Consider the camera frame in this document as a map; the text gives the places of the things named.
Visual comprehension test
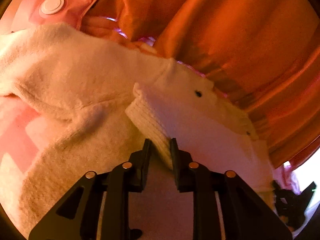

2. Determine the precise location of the cream fluffy garment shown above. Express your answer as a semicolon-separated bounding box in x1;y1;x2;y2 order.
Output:
1;23;175;236

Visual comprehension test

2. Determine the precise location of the pink bed blanket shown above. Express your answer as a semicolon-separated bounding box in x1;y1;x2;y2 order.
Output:
1;96;48;206

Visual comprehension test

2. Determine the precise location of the pink pouch with white button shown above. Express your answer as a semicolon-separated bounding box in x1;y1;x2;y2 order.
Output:
11;0;97;32

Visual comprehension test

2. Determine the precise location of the orange curtain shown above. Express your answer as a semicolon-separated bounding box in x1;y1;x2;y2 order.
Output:
80;0;319;167

